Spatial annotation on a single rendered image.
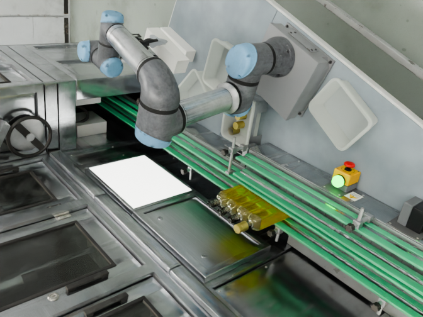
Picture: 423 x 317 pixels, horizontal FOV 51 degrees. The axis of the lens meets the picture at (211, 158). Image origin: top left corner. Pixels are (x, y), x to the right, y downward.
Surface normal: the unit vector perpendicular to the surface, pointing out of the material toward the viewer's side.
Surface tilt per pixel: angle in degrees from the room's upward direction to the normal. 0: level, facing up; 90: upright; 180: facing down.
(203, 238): 91
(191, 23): 0
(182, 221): 90
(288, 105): 1
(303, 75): 1
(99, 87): 90
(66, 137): 90
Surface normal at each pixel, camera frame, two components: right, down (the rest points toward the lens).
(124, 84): 0.64, 0.41
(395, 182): -0.76, 0.20
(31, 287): 0.12, -0.89
